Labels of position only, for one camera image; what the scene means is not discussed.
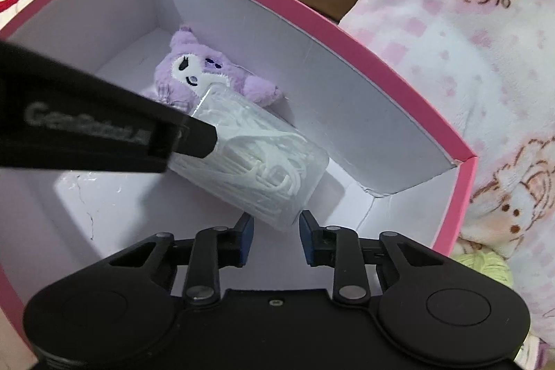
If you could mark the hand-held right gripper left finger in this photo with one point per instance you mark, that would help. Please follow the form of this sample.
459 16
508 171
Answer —
247 235

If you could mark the pink checked pillow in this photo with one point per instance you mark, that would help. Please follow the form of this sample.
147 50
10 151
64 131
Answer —
477 71

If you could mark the pink cardboard box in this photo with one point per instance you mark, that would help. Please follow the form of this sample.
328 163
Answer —
347 101

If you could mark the purple plush toy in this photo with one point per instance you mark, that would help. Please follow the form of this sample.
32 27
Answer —
208 66

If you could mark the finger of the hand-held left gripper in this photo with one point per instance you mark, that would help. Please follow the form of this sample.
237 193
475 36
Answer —
197 140

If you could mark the green yarn ball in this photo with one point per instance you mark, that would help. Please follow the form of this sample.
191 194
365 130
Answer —
485 270

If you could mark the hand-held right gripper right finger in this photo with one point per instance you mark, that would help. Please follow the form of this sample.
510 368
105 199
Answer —
307 240

